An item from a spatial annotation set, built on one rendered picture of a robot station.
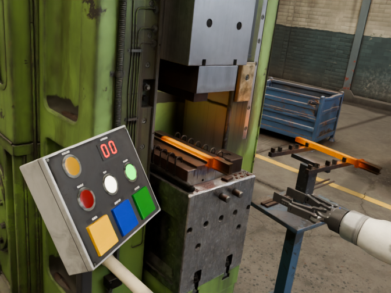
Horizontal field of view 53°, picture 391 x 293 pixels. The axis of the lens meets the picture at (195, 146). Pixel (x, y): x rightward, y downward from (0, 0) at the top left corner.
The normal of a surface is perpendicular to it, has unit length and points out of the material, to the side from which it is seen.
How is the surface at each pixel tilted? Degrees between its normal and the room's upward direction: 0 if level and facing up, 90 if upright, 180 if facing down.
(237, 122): 90
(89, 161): 60
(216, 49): 90
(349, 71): 90
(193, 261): 90
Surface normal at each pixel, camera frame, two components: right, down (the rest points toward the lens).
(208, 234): 0.68, 0.30
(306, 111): -0.62, 0.18
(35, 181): -0.37, 0.26
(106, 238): 0.85, -0.29
